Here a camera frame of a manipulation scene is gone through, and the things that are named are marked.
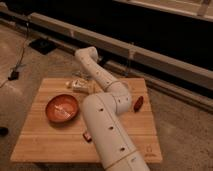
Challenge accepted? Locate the black cable with plug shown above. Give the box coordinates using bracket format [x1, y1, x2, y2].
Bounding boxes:
[7, 19, 31, 82]

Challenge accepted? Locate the wooden table board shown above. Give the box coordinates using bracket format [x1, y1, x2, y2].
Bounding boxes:
[11, 78, 162, 163]

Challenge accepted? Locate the black floor plate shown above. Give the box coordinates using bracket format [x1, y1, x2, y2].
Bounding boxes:
[29, 38, 57, 55]

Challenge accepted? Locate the long beige baseboard rail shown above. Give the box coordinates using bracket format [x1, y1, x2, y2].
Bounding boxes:
[0, 3, 213, 91]

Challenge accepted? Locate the dark red oblong object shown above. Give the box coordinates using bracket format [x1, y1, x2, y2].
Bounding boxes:
[134, 96, 144, 112]

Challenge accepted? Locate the black chocolate bar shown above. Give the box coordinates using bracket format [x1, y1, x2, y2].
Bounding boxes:
[82, 131, 92, 143]

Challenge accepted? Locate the orange ceramic bowl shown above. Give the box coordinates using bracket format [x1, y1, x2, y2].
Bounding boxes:
[45, 94, 79, 123]

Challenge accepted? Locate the black object at left edge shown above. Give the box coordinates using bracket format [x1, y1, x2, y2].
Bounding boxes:
[0, 127, 9, 136]

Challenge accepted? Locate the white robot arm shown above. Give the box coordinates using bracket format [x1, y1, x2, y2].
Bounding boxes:
[75, 47, 150, 171]

